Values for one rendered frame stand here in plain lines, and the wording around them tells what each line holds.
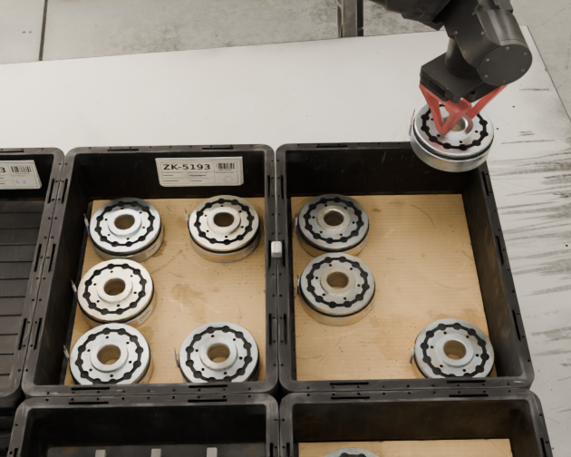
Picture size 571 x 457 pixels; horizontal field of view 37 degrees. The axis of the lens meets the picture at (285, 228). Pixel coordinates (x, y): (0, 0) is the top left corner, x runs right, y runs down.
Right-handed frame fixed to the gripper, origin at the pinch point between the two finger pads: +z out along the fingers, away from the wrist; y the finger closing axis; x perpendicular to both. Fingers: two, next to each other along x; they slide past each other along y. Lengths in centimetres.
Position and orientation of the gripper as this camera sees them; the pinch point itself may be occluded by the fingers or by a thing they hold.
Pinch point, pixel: (456, 120)
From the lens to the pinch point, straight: 112.2
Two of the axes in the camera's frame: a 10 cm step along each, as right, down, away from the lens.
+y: 7.8, -4.8, 4.0
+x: -6.2, -6.1, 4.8
